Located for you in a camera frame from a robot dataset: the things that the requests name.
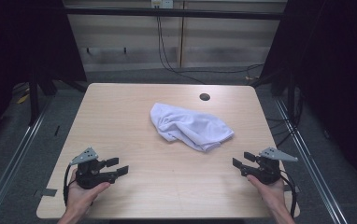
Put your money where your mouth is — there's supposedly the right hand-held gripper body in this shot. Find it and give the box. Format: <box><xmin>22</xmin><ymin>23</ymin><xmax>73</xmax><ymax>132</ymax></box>
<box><xmin>240</xmin><ymin>147</ymin><xmax>299</xmax><ymax>185</ymax></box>

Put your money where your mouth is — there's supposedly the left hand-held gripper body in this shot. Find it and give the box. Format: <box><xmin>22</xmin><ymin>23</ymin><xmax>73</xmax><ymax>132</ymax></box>
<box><xmin>69</xmin><ymin>147</ymin><xmax>119</xmax><ymax>190</ymax></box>

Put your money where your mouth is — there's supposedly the white printed towel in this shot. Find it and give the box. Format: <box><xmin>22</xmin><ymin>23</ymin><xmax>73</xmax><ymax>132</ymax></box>
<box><xmin>150</xmin><ymin>102</ymin><xmax>235</xmax><ymax>153</ymax></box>

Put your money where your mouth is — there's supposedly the person's right hand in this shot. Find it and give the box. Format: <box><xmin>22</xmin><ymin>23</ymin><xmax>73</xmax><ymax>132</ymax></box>
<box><xmin>246</xmin><ymin>174</ymin><xmax>288</xmax><ymax>216</ymax></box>

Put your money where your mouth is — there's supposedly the person's left hand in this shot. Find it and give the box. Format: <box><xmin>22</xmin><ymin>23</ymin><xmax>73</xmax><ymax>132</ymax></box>
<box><xmin>64</xmin><ymin>169</ymin><xmax>111</xmax><ymax>216</ymax></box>

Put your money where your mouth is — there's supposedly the black metal stand leg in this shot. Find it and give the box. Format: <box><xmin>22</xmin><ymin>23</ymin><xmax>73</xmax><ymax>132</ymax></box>
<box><xmin>27</xmin><ymin>73</ymin><xmax>41</xmax><ymax>127</ymax></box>

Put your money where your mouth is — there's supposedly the yellow floor item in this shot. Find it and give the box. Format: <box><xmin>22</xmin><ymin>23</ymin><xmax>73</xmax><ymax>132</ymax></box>
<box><xmin>16</xmin><ymin>92</ymin><xmax>31</xmax><ymax>105</ymax></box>

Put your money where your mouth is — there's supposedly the dark curtain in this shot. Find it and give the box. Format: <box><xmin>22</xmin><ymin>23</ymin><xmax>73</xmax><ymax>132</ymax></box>
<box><xmin>0</xmin><ymin>0</ymin><xmax>88</xmax><ymax>153</ymax></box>
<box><xmin>259</xmin><ymin>0</ymin><xmax>357</xmax><ymax>195</ymax></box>

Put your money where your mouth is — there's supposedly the left hand-held gripper black cable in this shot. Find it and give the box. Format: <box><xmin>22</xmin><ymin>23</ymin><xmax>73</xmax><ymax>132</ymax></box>
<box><xmin>63</xmin><ymin>163</ymin><xmax>72</xmax><ymax>207</ymax></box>

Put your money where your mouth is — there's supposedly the hand-held gripper black cable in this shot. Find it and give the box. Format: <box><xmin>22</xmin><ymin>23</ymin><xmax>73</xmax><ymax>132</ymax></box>
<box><xmin>278</xmin><ymin>170</ymin><xmax>298</xmax><ymax>218</ymax></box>
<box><xmin>63</xmin><ymin>163</ymin><xmax>72</xmax><ymax>207</ymax></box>

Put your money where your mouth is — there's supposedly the right hand-held gripper black cable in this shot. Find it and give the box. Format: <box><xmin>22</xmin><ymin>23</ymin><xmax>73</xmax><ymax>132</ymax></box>
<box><xmin>278</xmin><ymin>170</ymin><xmax>298</xmax><ymax>218</ymax></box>

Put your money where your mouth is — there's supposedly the metal floor rail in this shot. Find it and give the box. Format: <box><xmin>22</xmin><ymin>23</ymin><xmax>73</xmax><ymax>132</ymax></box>
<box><xmin>274</xmin><ymin>97</ymin><xmax>350</xmax><ymax>224</ymax></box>
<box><xmin>0</xmin><ymin>101</ymin><xmax>53</xmax><ymax>224</ymax></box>

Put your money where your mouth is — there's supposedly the black floor cables bundle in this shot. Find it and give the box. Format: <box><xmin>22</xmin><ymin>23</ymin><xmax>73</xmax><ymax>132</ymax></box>
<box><xmin>267</xmin><ymin>115</ymin><xmax>303</xmax><ymax>147</ymax></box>

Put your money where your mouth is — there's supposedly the black wall cable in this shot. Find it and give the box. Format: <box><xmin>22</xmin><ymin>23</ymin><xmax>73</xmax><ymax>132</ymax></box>
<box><xmin>158</xmin><ymin>15</ymin><xmax>264</xmax><ymax>75</ymax></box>
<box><xmin>156</xmin><ymin>15</ymin><xmax>207</xmax><ymax>85</ymax></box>

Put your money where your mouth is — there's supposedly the black horizontal frame bar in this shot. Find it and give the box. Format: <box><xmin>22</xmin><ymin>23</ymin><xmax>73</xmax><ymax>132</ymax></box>
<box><xmin>64</xmin><ymin>7</ymin><xmax>284</xmax><ymax>21</ymax></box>

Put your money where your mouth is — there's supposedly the white wall outlet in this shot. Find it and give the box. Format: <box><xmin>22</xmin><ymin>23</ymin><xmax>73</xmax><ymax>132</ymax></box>
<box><xmin>150</xmin><ymin>0</ymin><xmax>174</xmax><ymax>9</ymax></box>

